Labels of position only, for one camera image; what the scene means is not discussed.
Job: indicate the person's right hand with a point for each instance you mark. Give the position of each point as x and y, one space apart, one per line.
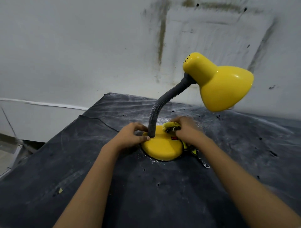
188 131

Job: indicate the person's left hand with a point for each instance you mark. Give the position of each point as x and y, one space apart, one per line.
129 138

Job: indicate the yellow and black cleaning cloth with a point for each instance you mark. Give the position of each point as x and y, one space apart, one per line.
172 126

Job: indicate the yellow table lamp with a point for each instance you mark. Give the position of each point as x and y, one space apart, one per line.
221 87

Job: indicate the person's right forearm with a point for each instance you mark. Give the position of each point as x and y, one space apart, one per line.
247 188

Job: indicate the person's left forearm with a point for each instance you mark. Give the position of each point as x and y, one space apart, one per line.
89 188

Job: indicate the black table cover sheet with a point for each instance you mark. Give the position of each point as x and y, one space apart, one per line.
235 152

